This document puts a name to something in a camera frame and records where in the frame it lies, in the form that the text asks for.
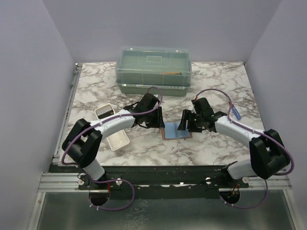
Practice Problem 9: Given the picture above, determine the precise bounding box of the black credit card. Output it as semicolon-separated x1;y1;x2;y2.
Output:
95;108;114;119

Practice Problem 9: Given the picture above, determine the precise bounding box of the white rectangular tray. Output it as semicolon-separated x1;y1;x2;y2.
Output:
94;103;130;151

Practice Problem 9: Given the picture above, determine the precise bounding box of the brown leather card holder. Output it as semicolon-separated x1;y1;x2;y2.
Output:
162;121;192;140

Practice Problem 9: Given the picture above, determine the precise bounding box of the green clear-lid storage box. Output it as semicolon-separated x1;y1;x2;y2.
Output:
115;46;192;96

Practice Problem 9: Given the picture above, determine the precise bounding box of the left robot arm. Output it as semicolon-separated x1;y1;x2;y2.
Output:
61;92;164;189

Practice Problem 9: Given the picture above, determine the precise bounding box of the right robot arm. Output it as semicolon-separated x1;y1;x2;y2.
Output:
177;98;291;188

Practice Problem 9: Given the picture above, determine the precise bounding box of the red blue screwdriver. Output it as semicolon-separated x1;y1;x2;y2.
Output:
229;102;242;120

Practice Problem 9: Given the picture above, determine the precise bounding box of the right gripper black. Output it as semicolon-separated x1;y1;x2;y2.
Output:
177;109;204;133

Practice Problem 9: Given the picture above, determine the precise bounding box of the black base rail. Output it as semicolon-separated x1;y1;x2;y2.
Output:
48;165;249;200

